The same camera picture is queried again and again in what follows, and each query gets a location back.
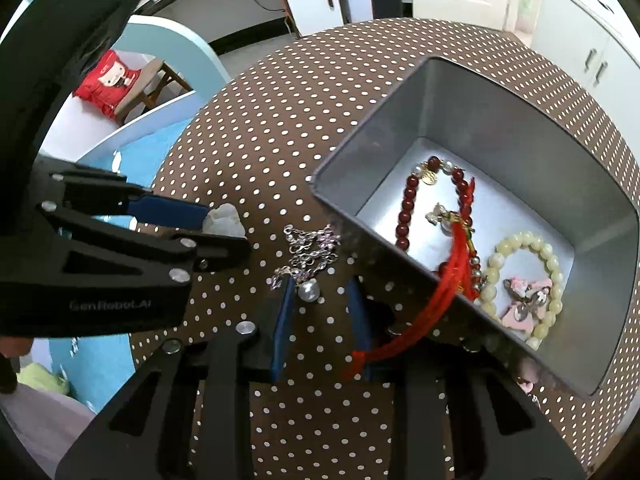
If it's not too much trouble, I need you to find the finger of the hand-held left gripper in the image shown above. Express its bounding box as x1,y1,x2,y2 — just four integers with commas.
35,157,212,233
35,200,252,286

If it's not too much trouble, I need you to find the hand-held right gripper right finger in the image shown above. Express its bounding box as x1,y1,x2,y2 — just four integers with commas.
346,277,586,480

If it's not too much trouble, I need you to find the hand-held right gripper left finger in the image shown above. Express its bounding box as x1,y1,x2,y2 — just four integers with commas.
55,275,301,480

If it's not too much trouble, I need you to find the silver chain bracelet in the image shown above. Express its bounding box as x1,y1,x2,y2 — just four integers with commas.
270,224,343,305

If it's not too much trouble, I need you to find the white jade pendant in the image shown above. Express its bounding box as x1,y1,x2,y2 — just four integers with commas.
204,203,246,238

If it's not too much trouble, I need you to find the dark red bead bracelet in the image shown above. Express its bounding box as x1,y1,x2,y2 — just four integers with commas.
395,156,481,281

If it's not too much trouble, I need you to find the red string bracelet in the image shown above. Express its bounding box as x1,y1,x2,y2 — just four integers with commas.
342,210,483,378

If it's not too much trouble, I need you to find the pink charm keychain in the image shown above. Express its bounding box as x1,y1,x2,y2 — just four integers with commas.
501,275,553,333

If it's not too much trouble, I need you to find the cream bead bracelet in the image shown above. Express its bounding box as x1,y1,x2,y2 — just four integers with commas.
475,231,565,351

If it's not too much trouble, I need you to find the grey metal tin box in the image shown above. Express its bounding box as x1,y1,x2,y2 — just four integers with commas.
309,56,640,401

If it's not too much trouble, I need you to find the blue patterned mat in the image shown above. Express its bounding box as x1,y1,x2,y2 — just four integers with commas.
47,120,188,411

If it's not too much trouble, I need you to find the yellow green cloth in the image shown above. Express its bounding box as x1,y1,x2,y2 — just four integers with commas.
17,362,71,396

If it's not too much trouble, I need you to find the person's pale pink clothing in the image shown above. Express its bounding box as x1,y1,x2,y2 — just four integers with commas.
0,390,96,480

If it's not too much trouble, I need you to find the brown polka dot tablecloth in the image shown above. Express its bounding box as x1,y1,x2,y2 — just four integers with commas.
129,17,640,480

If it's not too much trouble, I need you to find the wooden stool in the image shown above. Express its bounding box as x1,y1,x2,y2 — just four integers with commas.
115,57,196,128

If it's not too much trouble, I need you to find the red cartoon pillow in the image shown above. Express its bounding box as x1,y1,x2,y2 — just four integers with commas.
74,50,143,118

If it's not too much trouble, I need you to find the black desk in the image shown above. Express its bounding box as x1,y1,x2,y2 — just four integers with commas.
135,0,301,53

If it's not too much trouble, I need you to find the long white sideboard cabinet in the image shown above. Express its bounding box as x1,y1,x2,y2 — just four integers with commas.
530,0,640,131

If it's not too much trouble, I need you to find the light teal curved bed frame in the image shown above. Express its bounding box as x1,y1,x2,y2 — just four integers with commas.
30,14,231,161

